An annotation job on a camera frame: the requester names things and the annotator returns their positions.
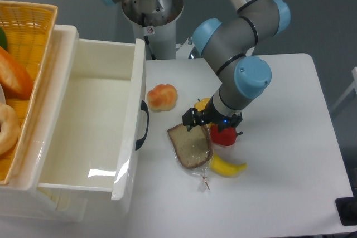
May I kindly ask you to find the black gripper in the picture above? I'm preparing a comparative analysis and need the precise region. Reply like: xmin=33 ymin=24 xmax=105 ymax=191
xmin=182 ymin=96 xmax=243 ymax=132

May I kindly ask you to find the bagged toast slice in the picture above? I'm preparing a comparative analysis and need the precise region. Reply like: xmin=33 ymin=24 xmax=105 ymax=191
xmin=167 ymin=124 xmax=214 ymax=192

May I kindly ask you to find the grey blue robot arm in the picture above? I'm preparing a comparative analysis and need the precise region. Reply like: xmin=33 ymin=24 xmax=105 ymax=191
xmin=102 ymin=0 xmax=291 ymax=130

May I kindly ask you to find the yellow bell pepper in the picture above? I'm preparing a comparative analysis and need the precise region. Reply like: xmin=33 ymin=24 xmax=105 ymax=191
xmin=194 ymin=98 xmax=210 ymax=112

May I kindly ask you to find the red bell pepper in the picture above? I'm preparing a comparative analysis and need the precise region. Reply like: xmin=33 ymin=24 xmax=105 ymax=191
xmin=210 ymin=125 xmax=243 ymax=147

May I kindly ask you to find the yellow banana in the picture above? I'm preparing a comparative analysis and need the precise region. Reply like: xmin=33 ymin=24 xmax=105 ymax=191
xmin=210 ymin=153 xmax=247 ymax=177

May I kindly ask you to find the orange bread roll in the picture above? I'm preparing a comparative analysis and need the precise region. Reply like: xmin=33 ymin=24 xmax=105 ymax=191
xmin=147 ymin=84 xmax=178 ymax=112

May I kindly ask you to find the white plastic drawer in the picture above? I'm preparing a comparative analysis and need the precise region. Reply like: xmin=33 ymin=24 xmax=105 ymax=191
xmin=37 ymin=38 xmax=150 ymax=201

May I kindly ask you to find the black device at edge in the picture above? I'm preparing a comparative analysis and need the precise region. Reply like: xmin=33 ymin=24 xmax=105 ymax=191
xmin=335 ymin=197 xmax=356 ymax=226

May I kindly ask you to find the orange baguette loaf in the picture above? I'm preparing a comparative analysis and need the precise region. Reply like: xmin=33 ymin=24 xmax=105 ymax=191
xmin=1 ymin=47 xmax=34 ymax=100

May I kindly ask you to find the beige bagel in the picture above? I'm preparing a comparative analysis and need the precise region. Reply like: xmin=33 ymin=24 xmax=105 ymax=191
xmin=1 ymin=103 xmax=20 ymax=154

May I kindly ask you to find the yellow wicker basket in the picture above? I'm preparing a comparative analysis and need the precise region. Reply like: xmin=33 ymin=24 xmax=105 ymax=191
xmin=1 ymin=0 xmax=58 ymax=185

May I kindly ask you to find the white drawer cabinet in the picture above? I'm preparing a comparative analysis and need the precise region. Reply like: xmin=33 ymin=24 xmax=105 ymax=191
xmin=1 ymin=25 xmax=86 ymax=221

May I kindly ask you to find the green vegetable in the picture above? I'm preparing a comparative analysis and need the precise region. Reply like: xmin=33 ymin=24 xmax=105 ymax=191
xmin=0 ymin=28 xmax=8 ymax=51

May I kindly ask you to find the black base cable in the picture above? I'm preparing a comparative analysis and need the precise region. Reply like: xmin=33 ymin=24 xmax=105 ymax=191
xmin=141 ymin=12 xmax=157 ymax=61

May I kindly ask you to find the white frame at right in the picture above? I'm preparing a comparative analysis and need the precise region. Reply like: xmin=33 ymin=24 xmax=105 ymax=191
xmin=330 ymin=67 xmax=356 ymax=118

